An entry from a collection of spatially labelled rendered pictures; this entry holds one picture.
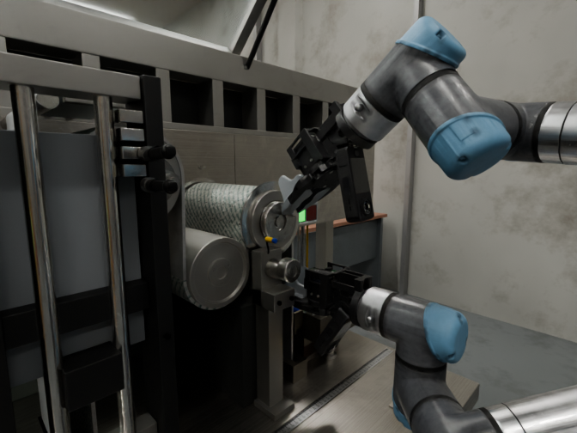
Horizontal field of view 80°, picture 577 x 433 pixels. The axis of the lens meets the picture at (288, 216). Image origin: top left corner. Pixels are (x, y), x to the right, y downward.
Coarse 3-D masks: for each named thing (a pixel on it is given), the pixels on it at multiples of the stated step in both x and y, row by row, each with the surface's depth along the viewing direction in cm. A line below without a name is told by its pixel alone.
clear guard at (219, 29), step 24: (72, 0) 68; (96, 0) 70; (120, 0) 72; (144, 0) 75; (168, 0) 77; (192, 0) 80; (216, 0) 82; (240, 0) 85; (144, 24) 79; (168, 24) 81; (192, 24) 84; (216, 24) 87; (240, 24) 91
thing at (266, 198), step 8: (264, 192) 63; (272, 192) 63; (280, 192) 64; (256, 200) 61; (264, 200) 62; (272, 200) 63; (280, 200) 65; (256, 208) 61; (256, 216) 61; (256, 224) 61; (256, 232) 61; (256, 240) 61; (264, 240) 63; (288, 240) 67
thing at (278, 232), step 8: (264, 208) 62; (272, 208) 62; (280, 208) 63; (264, 216) 61; (272, 216) 62; (280, 216) 63; (288, 216) 65; (264, 224) 61; (272, 224) 62; (280, 224) 64; (288, 224) 65; (264, 232) 62; (272, 232) 62; (280, 232) 64; (288, 232) 65; (280, 240) 64
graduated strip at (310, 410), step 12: (372, 360) 80; (360, 372) 76; (348, 384) 72; (324, 396) 68; (336, 396) 68; (312, 408) 65; (288, 420) 62; (300, 420) 62; (276, 432) 59; (288, 432) 59
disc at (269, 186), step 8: (264, 184) 63; (272, 184) 64; (256, 192) 61; (248, 200) 60; (248, 208) 60; (240, 216) 60; (248, 216) 61; (296, 216) 70; (240, 224) 60; (248, 224) 61; (296, 224) 70; (248, 232) 61; (248, 240) 61; (248, 248) 62; (256, 248) 63
